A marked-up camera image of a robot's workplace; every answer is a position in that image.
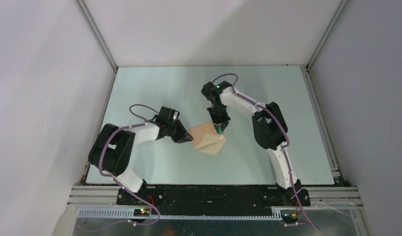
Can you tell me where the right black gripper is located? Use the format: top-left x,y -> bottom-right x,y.
208,103 -> 232,131

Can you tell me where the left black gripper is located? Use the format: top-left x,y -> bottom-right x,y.
166,118 -> 193,143

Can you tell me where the white green glue stick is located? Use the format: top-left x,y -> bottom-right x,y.
217,127 -> 224,138

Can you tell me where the tan paper envelope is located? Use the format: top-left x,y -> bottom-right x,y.
188,122 -> 226,155

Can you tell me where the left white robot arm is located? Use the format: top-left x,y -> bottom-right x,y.
88,107 -> 193,205

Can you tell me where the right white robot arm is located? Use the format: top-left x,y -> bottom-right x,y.
201,81 -> 310,207

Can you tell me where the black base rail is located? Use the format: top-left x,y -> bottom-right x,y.
116,184 -> 310,217

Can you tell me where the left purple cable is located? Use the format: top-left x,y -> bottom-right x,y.
90,104 -> 180,234

